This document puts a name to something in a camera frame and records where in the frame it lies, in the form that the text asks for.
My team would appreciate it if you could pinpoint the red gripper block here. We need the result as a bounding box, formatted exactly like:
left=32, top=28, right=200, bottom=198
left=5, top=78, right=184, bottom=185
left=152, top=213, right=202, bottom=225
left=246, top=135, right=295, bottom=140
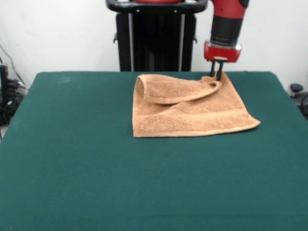
left=204, top=40, right=242, bottom=81

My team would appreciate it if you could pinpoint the tan terry towel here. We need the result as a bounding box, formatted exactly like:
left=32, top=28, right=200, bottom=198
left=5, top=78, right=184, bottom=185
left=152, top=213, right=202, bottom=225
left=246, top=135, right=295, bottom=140
left=132, top=72, right=262, bottom=139

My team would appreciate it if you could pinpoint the black office chair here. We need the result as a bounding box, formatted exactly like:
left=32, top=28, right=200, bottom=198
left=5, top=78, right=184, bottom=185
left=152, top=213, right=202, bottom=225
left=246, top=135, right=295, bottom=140
left=289, top=83, right=308, bottom=120

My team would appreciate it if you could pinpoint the dark green table cloth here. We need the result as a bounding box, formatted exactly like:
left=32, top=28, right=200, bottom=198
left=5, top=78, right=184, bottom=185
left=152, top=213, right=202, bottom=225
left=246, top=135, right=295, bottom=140
left=0, top=70, right=308, bottom=231

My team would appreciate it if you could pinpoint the black electronics box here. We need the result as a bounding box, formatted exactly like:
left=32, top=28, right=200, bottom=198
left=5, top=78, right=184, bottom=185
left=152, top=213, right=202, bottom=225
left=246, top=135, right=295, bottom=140
left=0, top=64, right=10, bottom=104

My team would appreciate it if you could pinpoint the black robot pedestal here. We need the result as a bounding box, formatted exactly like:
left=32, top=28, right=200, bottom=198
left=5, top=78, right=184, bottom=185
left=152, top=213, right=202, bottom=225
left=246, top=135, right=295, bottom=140
left=105, top=0, right=208, bottom=72

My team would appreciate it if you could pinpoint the black cable bundle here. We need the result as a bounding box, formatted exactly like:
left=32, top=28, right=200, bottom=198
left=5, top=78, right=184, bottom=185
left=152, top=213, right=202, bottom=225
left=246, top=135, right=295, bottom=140
left=6, top=78, right=27, bottom=98

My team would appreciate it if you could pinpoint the grey cable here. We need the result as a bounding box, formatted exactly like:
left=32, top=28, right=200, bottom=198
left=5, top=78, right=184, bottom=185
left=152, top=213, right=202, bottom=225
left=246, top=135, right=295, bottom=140
left=0, top=44, right=27, bottom=88

